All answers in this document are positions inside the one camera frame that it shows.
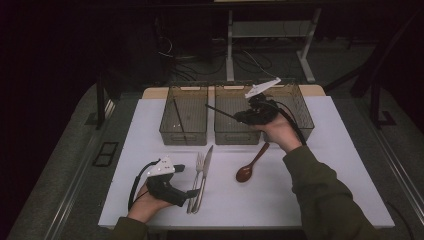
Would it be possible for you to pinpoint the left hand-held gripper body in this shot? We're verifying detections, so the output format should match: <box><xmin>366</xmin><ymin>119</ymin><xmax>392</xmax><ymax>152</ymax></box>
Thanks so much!
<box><xmin>145</xmin><ymin>155</ymin><xmax>188</xmax><ymax>208</ymax></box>

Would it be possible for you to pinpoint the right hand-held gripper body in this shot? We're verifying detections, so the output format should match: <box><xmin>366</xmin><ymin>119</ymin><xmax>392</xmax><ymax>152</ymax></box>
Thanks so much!
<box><xmin>244</xmin><ymin>77</ymin><xmax>282</xmax><ymax>126</ymax></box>

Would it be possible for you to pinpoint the clear brown plastic bin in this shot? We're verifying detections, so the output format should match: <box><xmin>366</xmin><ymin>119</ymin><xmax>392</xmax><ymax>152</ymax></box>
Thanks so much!
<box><xmin>258</xmin><ymin>82</ymin><xmax>315</xmax><ymax>143</ymax></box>
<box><xmin>159</xmin><ymin>84</ymin><xmax>209</xmax><ymax>147</ymax></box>
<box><xmin>213</xmin><ymin>83</ymin><xmax>263</xmax><ymax>146</ymax></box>

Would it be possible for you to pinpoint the silver metal fork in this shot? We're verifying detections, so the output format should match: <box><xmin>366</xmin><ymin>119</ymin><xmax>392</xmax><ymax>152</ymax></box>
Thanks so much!
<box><xmin>186</xmin><ymin>152</ymin><xmax>205</xmax><ymax>214</ymax></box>

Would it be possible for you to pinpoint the silver metal knife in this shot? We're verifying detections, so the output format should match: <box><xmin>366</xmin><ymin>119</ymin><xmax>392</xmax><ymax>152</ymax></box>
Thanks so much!
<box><xmin>191</xmin><ymin>144</ymin><xmax>214</xmax><ymax>215</ymax></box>

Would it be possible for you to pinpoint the brown wooden spoon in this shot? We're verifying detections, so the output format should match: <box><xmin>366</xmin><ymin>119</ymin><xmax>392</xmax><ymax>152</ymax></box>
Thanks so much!
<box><xmin>235</xmin><ymin>142</ymin><xmax>271</xmax><ymax>184</ymax></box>

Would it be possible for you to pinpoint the person's left hand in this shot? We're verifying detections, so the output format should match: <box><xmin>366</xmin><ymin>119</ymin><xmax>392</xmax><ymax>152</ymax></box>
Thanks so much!
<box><xmin>127</xmin><ymin>183</ymin><xmax>174</xmax><ymax>224</ymax></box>

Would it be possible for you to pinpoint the person's right hand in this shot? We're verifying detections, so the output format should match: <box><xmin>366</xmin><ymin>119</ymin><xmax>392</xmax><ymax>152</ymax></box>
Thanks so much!
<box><xmin>254</xmin><ymin>113</ymin><xmax>303</xmax><ymax>154</ymax></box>

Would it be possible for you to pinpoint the white board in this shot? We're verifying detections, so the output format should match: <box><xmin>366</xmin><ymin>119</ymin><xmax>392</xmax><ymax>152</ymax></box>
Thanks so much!
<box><xmin>98</xmin><ymin>95</ymin><xmax>396</xmax><ymax>230</ymax></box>

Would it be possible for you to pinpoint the white metal stand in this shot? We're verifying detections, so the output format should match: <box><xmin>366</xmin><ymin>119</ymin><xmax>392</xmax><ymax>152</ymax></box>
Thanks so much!
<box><xmin>225</xmin><ymin>8</ymin><xmax>323</xmax><ymax>84</ymax></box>

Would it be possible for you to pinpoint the black metal stand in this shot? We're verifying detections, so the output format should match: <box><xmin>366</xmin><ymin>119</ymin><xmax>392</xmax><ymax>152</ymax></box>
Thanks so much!
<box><xmin>323</xmin><ymin>9</ymin><xmax>424</xmax><ymax>130</ymax></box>

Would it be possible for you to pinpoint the right hand-held gripper cable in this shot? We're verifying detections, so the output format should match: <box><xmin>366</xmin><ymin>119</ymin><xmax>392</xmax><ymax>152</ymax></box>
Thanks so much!
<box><xmin>264</xmin><ymin>99</ymin><xmax>308</xmax><ymax>147</ymax></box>

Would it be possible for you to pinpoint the bundle of floor cables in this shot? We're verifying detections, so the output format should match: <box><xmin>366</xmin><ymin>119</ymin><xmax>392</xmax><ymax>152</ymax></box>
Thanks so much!
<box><xmin>155</xmin><ymin>16</ymin><xmax>279</xmax><ymax>83</ymax></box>

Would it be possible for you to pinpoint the black floor socket frame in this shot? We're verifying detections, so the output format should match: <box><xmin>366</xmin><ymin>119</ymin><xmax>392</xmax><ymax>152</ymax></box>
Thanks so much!
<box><xmin>92</xmin><ymin>141</ymin><xmax>120</xmax><ymax>168</ymax></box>

